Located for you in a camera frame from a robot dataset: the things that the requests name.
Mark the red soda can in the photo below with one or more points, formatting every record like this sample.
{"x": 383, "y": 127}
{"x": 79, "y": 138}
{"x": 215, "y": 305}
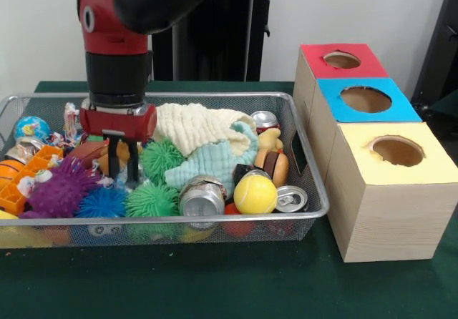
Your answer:
{"x": 263, "y": 119}

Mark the crushed silver can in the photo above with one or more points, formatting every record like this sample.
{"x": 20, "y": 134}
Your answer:
{"x": 202, "y": 199}

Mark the dark green table cloth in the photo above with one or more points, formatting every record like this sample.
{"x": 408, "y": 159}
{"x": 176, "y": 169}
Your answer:
{"x": 215, "y": 283}

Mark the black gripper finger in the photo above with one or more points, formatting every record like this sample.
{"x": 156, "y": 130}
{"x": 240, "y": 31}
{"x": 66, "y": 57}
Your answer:
{"x": 113, "y": 158}
{"x": 133, "y": 163}

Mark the blue globe ball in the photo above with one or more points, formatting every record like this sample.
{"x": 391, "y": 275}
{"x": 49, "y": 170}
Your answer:
{"x": 32, "y": 128}

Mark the wooden box with three holes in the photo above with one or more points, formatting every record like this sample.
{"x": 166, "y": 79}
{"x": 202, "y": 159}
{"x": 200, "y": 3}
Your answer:
{"x": 390, "y": 204}

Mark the purple spiky ball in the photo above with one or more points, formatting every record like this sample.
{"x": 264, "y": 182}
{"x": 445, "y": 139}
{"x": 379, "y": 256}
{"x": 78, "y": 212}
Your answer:
{"x": 61, "y": 190}

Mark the black side stand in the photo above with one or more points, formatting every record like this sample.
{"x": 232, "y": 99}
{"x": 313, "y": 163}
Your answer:
{"x": 444, "y": 47}

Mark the yellow tennis ball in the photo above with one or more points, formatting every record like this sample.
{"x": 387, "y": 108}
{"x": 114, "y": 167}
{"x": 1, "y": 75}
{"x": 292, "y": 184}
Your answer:
{"x": 255, "y": 194}

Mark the yellow plush duck toy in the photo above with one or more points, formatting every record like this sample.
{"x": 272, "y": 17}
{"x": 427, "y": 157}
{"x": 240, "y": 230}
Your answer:
{"x": 270, "y": 140}

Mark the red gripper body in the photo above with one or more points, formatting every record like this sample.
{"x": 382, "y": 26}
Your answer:
{"x": 118, "y": 120}

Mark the small orange basketball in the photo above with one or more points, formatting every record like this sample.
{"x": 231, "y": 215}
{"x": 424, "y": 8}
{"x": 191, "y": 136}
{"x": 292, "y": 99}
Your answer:
{"x": 8, "y": 170}

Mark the silver can with pull tab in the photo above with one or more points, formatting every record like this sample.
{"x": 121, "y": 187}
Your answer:
{"x": 291, "y": 199}

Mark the cream knitted cloth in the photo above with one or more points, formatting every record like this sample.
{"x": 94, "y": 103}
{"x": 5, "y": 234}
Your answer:
{"x": 193, "y": 126}

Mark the small toy hamburger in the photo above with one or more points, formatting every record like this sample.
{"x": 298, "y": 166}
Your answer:
{"x": 273, "y": 167}

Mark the light teal cloth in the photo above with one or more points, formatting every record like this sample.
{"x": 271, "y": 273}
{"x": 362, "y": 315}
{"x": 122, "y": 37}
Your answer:
{"x": 211, "y": 165}

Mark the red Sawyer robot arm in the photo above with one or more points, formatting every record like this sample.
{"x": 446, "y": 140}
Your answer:
{"x": 118, "y": 47}

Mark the green spiky ball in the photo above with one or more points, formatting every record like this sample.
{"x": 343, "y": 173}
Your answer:
{"x": 152, "y": 201}

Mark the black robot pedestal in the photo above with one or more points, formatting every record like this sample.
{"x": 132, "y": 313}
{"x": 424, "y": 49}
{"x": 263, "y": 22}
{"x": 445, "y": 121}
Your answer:
{"x": 236, "y": 40}

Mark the clear shallow mesh bin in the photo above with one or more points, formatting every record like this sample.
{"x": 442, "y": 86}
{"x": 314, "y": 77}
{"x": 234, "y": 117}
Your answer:
{"x": 308, "y": 183}

